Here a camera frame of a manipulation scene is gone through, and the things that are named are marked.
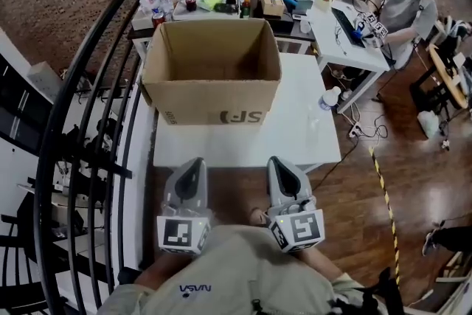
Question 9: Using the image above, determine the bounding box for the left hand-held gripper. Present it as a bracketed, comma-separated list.
[156, 157, 212, 256]

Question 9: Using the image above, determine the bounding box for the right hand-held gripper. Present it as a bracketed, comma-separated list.
[265, 156, 326, 254]

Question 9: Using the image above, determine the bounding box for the clear plastic bottle blue label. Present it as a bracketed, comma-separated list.
[305, 86, 343, 132]

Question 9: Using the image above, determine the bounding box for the brown cardboard box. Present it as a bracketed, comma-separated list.
[141, 18, 283, 126]

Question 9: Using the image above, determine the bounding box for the person's right forearm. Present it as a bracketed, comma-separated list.
[291, 249, 346, 280]

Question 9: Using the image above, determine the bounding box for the person's left forearm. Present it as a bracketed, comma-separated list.
[134, 252, 195, 287]

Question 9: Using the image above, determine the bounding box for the wooden tissue box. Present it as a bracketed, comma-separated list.
[260, 0, 286, 17]

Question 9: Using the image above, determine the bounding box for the person's right hand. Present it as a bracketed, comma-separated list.
[249, 207, 274, 229]

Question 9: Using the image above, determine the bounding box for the person's beige shirt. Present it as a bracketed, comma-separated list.
[97, 224, 369, 315]

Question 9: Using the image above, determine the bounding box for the yellow black floor tape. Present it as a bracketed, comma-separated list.
[368, 145, 403, 285]

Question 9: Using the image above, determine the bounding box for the black stair railing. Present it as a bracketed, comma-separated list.
[32, 0, 192, 315]

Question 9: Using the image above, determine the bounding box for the white plastic bag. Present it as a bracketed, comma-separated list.
[417, 110, 440, 139]

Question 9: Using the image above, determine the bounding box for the white desk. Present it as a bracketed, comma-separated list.
[294, 0, 392, 114]

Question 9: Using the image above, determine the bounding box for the black keyboard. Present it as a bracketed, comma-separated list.
[330, 7, 367, 48]

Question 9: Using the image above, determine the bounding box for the round wooden table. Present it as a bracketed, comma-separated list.
[427, 44, 469, 110]

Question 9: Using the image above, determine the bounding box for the white side table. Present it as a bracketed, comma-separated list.
[127, 0, 314, 56]

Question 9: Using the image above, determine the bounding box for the white tray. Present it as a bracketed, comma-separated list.
[172, 0, 244, 21]

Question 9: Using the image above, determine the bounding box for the black floor cable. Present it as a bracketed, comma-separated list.
[305, 114, 388, 193]

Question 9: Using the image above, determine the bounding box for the black shoulder strap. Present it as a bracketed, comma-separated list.
[363, 267, 406, 315]

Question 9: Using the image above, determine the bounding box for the grey wall box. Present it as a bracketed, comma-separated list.
[27, 61, 62, 100]

